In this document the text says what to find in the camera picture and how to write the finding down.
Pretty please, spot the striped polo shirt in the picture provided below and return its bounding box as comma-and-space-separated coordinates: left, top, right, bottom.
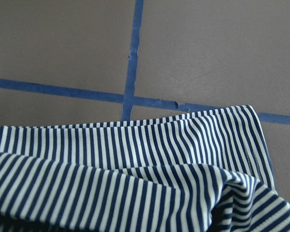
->
0, 105, 290, 232

